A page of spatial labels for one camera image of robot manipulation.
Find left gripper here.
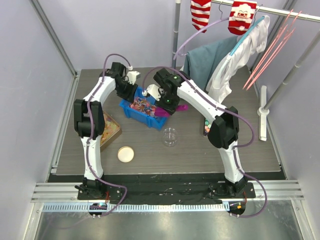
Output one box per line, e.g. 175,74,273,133
115,79,138,104

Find purple plastic scoop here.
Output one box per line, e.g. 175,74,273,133
154,104,189,118

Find blue plastic bin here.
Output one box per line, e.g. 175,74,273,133
119,86,168,131

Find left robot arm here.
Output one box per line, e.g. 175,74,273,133
73,62,140,200

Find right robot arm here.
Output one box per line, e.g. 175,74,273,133
145,68,248,198

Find pile of lollipop candies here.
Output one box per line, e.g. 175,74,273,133
129,97,156,118

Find brown tin of candies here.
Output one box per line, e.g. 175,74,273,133
100,112,122,152

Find gold tin of star candies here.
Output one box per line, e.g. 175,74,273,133
202,118,211,137

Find clear plastic jar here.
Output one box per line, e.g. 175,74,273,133
162,127,178,147

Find purple hanger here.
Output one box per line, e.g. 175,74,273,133
172,0,229,60

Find teal cloth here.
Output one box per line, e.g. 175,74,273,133
182,36,238,90

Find cream jar lid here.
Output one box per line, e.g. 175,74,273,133
117,146,135,163

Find grey clothes rack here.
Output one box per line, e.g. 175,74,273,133
171,0,320,141

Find red striped sock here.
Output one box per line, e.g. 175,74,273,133
190,0,211,31

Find white shirt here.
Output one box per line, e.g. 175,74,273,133
206,15,270,104

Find blue hanger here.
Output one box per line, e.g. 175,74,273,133
226,15,270,65

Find red santa sock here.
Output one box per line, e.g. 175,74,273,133
228,0,257,36

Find pink hangers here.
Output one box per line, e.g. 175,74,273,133
243,10,302,90

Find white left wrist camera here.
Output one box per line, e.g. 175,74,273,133
125,66,141,85

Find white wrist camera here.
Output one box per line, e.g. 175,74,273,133
125,66,141,85
142,84,163,101

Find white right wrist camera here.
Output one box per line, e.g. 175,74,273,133
142,84,163,101

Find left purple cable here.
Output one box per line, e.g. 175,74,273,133
84,53,133,218

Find white cable duct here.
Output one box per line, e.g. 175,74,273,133
42,201,230,213

